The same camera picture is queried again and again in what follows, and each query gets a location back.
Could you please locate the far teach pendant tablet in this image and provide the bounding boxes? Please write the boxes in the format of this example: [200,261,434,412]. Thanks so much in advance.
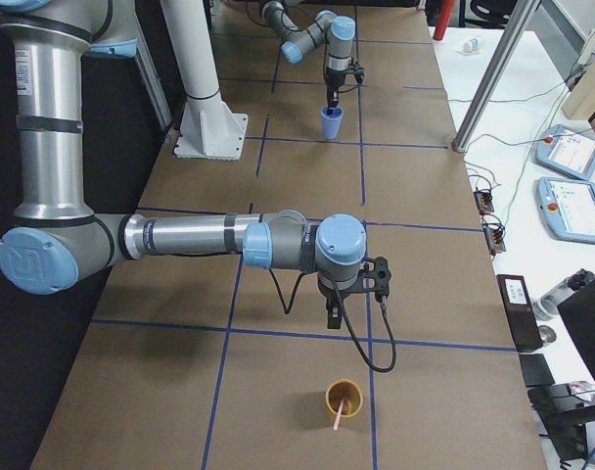
[535,124,595,181]

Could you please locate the aluminium frame post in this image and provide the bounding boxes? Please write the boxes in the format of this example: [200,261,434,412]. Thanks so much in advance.
[452,0,541,153]

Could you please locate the orange cup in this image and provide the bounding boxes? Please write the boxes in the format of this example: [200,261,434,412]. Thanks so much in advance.
[325,378,363,418]

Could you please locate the teach pendant tablet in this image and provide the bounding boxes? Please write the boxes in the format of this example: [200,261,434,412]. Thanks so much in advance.
[535,177,595,245]
[535,124,595,181]

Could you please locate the orange connector board near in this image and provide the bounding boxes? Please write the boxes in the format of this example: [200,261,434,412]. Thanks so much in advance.
[481,214,506,256]

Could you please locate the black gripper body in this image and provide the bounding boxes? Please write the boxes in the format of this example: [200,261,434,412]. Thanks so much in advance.
[317,271,361,318]
[325,68,345,106]

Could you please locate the black monitor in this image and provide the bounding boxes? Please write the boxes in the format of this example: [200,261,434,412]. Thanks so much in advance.
[558,280,595,381]

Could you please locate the orange connector board far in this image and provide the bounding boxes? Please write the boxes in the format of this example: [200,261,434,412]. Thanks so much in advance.
[474,188,494,215]

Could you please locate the orange connector board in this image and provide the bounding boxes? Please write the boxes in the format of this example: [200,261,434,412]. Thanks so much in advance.
[481,214,506,256]
[474,188,494,215]

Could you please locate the blue ribbed plastic cup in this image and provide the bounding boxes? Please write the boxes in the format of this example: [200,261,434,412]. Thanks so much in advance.
[320,106,343,140]

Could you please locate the white blue tube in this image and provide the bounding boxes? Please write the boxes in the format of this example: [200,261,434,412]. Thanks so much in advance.
[457,36,483,56]

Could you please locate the near teach pendant tablet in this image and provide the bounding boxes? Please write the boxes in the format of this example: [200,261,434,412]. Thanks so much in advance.
[535,177,595,245]

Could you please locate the black box with label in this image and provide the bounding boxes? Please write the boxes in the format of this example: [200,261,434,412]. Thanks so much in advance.
[496,274,543,353]

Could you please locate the silver round can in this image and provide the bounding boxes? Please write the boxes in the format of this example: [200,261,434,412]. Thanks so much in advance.
[538,325,557,346]

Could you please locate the white pedestal column base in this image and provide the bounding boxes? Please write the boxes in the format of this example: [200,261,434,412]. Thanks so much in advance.
[160,0,249,161]

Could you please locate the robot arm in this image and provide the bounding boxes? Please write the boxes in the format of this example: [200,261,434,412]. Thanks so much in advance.
[259,1,365,117]
[0,28,236,342]

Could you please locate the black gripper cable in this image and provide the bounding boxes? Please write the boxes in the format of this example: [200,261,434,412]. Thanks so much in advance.
[270,268,397,373]

